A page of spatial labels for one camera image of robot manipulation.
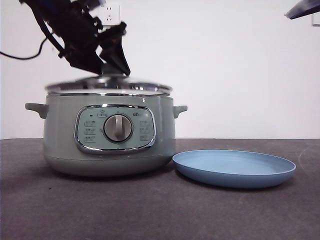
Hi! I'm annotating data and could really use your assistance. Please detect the glass lid with green knob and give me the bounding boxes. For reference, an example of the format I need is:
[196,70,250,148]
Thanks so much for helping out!
[44,63,173,97]

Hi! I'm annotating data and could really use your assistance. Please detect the pale green electric steamer pot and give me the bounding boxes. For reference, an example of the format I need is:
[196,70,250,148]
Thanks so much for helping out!
[24,91,188,178]

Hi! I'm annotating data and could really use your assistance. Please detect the blue round plate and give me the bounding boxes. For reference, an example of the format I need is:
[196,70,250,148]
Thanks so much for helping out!
[172,149,298,189]

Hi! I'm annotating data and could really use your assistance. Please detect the white wall socket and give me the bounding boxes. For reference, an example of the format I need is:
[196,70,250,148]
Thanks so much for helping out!
[97,3,121,26]

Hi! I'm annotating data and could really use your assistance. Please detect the black cable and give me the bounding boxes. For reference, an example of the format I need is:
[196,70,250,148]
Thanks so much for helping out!
[0,36,49,60]

